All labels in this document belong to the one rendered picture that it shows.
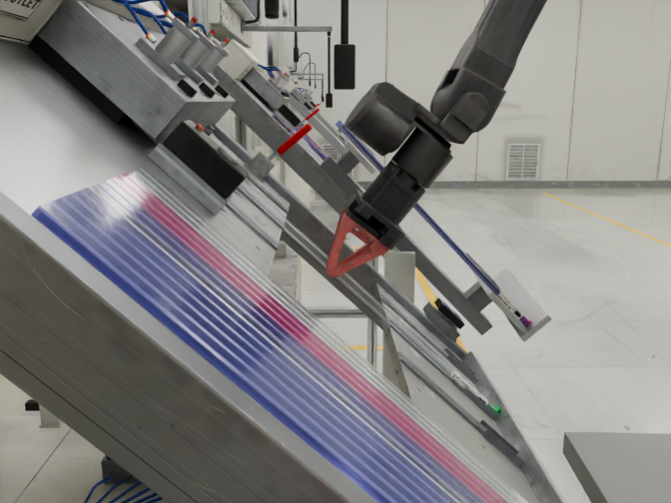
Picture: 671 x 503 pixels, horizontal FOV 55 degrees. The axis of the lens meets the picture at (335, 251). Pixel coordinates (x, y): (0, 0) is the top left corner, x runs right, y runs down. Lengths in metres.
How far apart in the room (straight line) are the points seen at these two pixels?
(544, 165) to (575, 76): 1.16
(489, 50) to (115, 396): 0.58
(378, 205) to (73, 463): 0.58
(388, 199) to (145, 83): 0.30
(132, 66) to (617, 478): 0.83
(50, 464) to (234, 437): 0.74
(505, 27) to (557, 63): 8.11
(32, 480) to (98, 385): 0.70
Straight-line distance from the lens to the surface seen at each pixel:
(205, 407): 0.32
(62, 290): 0.31
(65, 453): 1.07
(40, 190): 0.40
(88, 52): 0.64
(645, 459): 1.12
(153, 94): 0.62
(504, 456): 0.77
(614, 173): 9.26
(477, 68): 0.77
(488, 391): 0.94
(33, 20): 0.63
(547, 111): 8.86
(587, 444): 1.12
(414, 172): 0.75
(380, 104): 0.74
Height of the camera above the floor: 1.12
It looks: 13 degrees down
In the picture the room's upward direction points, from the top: straight up
